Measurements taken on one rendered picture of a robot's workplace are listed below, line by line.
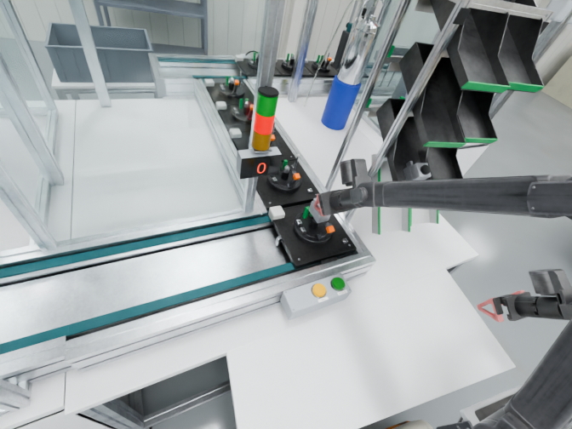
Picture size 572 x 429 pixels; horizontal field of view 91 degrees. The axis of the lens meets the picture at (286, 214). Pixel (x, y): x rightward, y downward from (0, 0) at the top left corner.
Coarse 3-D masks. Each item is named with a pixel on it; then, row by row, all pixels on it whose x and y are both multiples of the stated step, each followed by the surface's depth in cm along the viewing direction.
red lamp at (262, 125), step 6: (258, 114) 69; (258, 120) 70; (264, 120) 69; (270, 120) 70; (258, 126) 71; (264, 126) 70; (270, 126) 71; (258, 132) 72; (264, 132) 72; (270, 132) 73
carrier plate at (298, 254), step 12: (288, 216) 102; (276, 228) 98; (288, 228) 98; (336, 228) 102; (288, 240) 94; (336, 240) 98; (348, 240) 100; (288, 252) 92; (300, 252) 92; (312, 252) 93; (324, 252) 94; (336, 252) 95; (348, 252) 97; (300, 264) 89
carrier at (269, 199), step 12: (288, 168) 108; (300, 168) 122; (264, 180) 112; (276, 180) 108; (288, 180) 112; (300, 180) 113; (264, 192) 107; (276, 192) 109; (288, 192) 109; (300, 192) 111; (312, 192) 113; (264, 204) 104; (276, 204) 104; (288, 204) 106
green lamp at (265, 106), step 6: (258, 96) 66; (264, 96) 65; (258, 102) 67; (264, 102) 66; (270, 102) 66; (276, 102) 67; (258, 108) 68; (264, 108) 67; (270, 108) 67; (276, 108) 69; (264, 114) 68; (270, 114) 68
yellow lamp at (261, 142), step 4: (256, 136) 73; (260, 136) 73; (264, 136) 73; (268, 136) 73; (252, 140) 75; (256, 140) 74; (260, 140) 74; (264, 140) 74; (268, 140) 74; (252, 144) 76; (256, 144) 75; (260, 144) 74; (264, 144) 74; (268, 144) 75; (256, 148) 76; (260, 148) 75; (264, 148) 76; (268, 148) 77
